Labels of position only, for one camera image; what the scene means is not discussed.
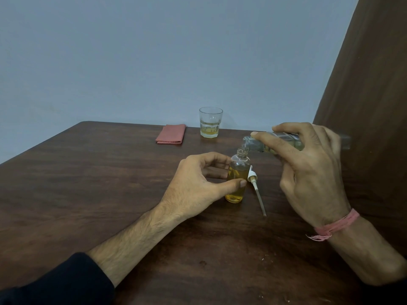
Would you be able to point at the small clear bottle yellow liquid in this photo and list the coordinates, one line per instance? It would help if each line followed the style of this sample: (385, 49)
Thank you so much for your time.
(237, 174)

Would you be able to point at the person's left middle finger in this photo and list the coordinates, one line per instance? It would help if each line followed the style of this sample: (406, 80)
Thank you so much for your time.
(216, 174)

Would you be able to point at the brown curtain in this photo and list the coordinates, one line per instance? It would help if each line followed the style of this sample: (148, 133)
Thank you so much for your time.
(372, 76)

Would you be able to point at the person's left thumb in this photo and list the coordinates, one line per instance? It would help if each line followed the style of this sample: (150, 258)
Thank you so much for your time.
(227, 188)

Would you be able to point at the dark navy left sleeve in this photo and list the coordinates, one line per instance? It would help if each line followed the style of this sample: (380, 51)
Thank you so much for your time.
(60, 282)

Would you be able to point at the white spray pump with tube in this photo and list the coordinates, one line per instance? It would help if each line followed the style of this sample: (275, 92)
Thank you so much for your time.
(254, 184)

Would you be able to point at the person's right thumb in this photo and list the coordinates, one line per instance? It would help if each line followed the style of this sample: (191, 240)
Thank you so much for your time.
(275, 146)

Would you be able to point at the clear cylindrical bottle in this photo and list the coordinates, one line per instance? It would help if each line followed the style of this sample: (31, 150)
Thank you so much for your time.
(259, 144)

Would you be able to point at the person's right hand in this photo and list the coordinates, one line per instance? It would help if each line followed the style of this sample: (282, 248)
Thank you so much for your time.
(314, 184)

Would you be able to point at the person's left hand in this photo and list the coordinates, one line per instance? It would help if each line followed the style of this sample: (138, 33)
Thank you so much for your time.
(190, 187)

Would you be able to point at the drinking glass with yellow liquid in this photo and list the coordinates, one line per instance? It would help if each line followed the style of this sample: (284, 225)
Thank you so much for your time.
(210, 123)

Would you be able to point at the person's left forearm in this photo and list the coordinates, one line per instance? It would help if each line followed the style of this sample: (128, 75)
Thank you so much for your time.
(136, 241)

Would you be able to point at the folded red cloth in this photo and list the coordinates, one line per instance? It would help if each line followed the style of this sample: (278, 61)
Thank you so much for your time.
(171, 134)

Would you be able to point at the person's right forearm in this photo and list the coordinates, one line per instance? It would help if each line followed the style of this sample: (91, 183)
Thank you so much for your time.
(368, 254)

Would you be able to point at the pink thread wristband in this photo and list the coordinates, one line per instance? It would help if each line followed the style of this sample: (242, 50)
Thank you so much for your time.
(337, 224)

